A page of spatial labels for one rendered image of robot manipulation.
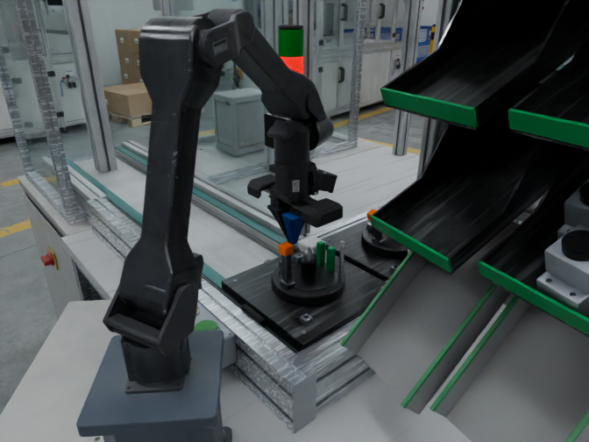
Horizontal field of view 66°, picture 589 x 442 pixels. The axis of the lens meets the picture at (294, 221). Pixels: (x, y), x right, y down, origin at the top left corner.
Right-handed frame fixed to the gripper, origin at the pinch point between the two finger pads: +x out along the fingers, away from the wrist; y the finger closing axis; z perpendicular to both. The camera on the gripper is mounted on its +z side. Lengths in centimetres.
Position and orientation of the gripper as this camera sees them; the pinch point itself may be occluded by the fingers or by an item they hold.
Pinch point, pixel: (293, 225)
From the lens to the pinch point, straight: 79.3
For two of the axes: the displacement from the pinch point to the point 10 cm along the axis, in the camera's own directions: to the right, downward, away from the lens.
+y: -6.5, -3.3, 6.9
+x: 0.1, 9.0, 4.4
